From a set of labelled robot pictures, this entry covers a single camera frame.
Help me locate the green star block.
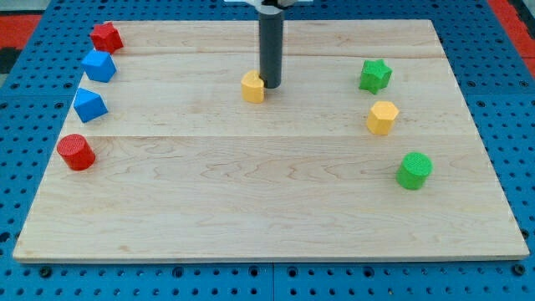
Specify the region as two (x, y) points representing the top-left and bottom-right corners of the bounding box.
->
(359, 59), (393, 94)

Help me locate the blue cube block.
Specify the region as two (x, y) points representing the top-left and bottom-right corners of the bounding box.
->
(81, 50), (116, 83)

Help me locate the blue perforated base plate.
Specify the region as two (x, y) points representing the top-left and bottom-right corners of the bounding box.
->
(1, 0), (534, 300)

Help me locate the red star block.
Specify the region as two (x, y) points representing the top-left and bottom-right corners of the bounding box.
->
(89, 22), (124, 54)

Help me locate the green cylinder block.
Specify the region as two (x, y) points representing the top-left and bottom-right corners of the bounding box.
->
(395, 152), (433, 190)

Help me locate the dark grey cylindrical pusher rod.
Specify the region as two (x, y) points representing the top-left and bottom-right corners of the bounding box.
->
(257, 5), (284, 89)

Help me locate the red cylinder block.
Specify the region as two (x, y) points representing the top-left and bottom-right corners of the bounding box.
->
(56, 134), (96, 171)

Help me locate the blue pyramid-like block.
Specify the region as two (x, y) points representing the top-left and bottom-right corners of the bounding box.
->
(74, 88), (108, 123)

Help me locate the yellow heart block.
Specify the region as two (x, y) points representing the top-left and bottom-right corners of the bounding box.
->
(241, 69), (264, 104)

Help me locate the yellow hexagon block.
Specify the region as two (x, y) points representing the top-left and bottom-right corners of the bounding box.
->
(366, 101), (400, 135)

